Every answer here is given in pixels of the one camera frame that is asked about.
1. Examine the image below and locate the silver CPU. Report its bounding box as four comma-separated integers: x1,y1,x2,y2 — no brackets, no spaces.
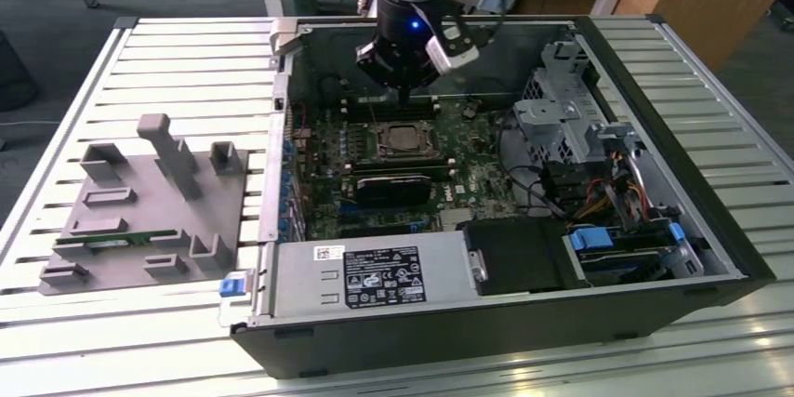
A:
379,124,431,151

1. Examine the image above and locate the metal socket cover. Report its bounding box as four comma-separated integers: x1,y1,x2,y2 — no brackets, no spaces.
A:
369,120,441,160

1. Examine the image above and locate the CPU socket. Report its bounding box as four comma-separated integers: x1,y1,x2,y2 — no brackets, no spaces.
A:
365,118,443,160

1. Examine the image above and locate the black graphics card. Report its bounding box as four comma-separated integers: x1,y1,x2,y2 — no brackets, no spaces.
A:
349,173,433,208

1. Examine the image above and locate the green motherboard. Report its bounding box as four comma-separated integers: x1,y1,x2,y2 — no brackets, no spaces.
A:
285,98,540,243

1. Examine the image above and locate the metal drive cage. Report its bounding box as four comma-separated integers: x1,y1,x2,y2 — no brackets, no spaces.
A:
512,41,646,175

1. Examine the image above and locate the black plastic shroud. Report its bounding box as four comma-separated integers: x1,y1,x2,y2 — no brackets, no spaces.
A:
461,218,591,297

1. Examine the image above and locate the blue disk carrier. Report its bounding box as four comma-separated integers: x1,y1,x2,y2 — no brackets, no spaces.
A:
564,223,684,287

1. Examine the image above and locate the silver power supply unit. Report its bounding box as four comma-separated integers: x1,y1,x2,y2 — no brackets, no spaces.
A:
272,233,483,319

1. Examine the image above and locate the grey parts rack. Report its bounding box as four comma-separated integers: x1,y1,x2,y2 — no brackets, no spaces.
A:
36,112,251,297

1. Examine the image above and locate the green RAM stick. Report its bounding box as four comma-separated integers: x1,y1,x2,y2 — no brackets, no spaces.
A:
53,228,179,249

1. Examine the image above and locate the black PC case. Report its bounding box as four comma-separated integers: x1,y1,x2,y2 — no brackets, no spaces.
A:
217,14,778,380

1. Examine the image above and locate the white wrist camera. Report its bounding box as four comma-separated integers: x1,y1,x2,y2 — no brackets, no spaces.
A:
424,27,484,76

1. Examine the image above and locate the coloured power wire bundle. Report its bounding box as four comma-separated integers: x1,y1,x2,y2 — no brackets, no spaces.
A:
574,149,654,231

